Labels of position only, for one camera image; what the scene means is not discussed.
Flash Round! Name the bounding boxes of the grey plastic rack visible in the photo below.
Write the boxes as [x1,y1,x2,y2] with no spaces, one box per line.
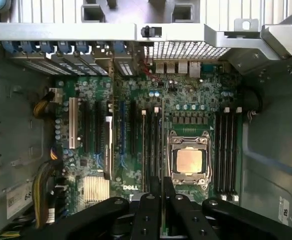
[80,0,195,25]

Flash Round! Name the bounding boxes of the white certification label sticker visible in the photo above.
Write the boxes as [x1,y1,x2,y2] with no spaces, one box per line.
[276,196,292,224]

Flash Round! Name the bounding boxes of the metal-topped CPU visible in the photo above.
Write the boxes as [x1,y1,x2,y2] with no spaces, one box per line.
[176,149,203,174]

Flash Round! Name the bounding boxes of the black expansion slot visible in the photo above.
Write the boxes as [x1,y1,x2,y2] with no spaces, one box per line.
[129,99,137,156]
[95,99,103,155]
[84,99,92,154]

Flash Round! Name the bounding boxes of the white expansion slot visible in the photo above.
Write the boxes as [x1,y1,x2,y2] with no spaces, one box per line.
[68,97,77,150]

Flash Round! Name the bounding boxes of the white barcode label sticker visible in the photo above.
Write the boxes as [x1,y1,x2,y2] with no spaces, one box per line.
[6,184,37,221]

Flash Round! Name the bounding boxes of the silver finned chipset heatsink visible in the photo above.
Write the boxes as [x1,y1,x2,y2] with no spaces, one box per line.
[83,175,111,202]

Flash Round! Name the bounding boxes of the yellow and black power wires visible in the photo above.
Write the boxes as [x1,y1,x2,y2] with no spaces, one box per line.
[33,159,63,231]
[33,90,56,119]

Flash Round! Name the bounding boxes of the black fan wire bundle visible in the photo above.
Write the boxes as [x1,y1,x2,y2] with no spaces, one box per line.
[237,83,262,118]

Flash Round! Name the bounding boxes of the CPU in metal socket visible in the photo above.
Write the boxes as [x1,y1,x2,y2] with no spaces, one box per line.
[166,129,214,187]

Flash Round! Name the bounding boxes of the black intrusion switch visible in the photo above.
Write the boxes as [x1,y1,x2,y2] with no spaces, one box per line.
[140,24,163,41]

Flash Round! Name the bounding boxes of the silver rear port block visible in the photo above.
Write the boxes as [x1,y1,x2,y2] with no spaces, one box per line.
[155,60,202,79]

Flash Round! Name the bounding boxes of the grey metal PC case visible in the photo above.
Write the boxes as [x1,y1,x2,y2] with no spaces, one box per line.
[0,13,292,240]

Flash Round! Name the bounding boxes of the green Dell motherboard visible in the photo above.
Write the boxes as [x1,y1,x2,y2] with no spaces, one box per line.
[53,59,244,203]

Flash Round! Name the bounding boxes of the RAM slot with white latch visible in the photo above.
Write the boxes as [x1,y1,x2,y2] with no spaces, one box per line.
[141,109,147,195]
[153,106,161,178]
[221,106,230,202]
[232,106,243,203]

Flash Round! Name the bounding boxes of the RAM slot with black latch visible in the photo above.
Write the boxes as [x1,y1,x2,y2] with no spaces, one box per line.
[216,109,224,195]
[147,109,154,181]
[228,109,235,196]

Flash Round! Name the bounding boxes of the black flat data wire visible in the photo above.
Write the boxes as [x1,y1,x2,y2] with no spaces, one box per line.
[47,183,70,226]

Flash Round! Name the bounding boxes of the red wire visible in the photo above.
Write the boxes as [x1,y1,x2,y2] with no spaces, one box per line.
[142,46,162,82]

